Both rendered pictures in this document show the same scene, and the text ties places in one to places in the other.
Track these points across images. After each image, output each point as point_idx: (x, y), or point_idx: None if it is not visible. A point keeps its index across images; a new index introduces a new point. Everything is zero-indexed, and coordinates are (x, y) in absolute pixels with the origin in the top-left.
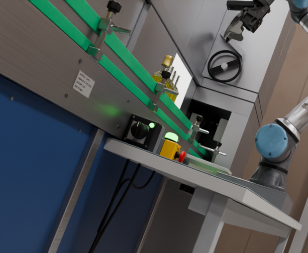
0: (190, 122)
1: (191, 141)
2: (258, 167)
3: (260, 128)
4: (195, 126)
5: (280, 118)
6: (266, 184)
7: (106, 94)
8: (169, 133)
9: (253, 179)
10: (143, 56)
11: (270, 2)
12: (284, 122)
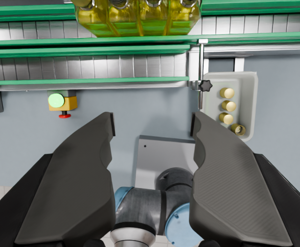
0: (174, 80)
1: (191, 87)
2: (173, 182)
3: (114, 197)
4: (196, 84)
5: (118, 233)
6: (155, 188)
7: None
8: (48, 98)
9: (161, 176)
10: None
11: None
12: (111, 235)
